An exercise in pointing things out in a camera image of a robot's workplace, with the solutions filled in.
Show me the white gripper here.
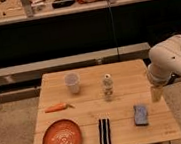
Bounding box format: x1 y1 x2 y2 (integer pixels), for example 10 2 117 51
147 64 171 102

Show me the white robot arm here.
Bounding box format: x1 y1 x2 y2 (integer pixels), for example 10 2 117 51
147 35 181 102

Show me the blue sponge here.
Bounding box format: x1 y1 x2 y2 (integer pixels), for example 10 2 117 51
133 105 149 126

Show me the black white striped cloth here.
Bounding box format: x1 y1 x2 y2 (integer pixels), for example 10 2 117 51
98 119 111 144

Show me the clear plastic cup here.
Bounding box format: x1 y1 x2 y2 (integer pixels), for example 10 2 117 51
64 72 80 94

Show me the orange carrot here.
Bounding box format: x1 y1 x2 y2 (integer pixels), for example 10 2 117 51
45 103 75 113

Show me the orange plate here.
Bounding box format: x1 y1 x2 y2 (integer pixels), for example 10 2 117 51
42 119 82 144

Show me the wooden bench rail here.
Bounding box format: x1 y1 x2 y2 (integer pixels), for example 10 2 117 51
0 42 150 86

